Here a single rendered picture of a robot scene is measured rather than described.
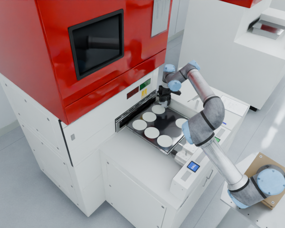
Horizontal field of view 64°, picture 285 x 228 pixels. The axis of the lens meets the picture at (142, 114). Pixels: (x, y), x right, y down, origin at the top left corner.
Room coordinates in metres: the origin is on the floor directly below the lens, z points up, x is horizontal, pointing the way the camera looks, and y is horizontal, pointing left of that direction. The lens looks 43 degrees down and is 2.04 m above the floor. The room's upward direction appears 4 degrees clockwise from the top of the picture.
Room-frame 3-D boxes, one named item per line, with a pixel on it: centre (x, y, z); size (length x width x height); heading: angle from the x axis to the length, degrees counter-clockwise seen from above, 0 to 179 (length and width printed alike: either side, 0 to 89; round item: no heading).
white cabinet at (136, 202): (1.12, -0.27, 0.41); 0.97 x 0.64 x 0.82; 143
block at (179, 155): (0.84, -0.26, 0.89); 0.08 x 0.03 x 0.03; 53
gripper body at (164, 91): (1.28, -0.15, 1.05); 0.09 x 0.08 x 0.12; 111
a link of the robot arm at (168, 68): (1.28, -0.15, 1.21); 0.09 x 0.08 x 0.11; 15
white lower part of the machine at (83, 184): (1.30, 0.43, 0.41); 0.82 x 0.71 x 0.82; 143
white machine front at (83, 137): (1.10, 0.16, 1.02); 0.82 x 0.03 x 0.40; 143
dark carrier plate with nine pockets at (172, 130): (1.12, -0.14, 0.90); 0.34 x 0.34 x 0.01; 53
